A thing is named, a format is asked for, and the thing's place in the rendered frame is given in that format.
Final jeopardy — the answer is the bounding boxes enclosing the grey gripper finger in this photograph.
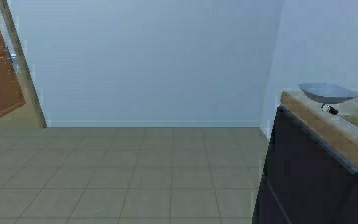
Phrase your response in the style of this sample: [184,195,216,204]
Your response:
[320,103,339,116]

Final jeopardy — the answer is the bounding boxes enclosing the pale blue bowl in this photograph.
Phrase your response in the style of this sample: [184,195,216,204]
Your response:
[298,82,358,105]

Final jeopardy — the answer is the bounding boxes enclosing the dark cabinet with stone worktop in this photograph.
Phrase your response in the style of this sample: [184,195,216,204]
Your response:
[252,89,358,224]

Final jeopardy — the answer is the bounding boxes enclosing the brown wooden room door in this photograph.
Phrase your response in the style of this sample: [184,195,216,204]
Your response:
[0,0,27,125]

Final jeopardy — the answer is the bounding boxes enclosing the silver door handle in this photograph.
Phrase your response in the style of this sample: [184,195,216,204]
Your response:
[7,52,21,73]

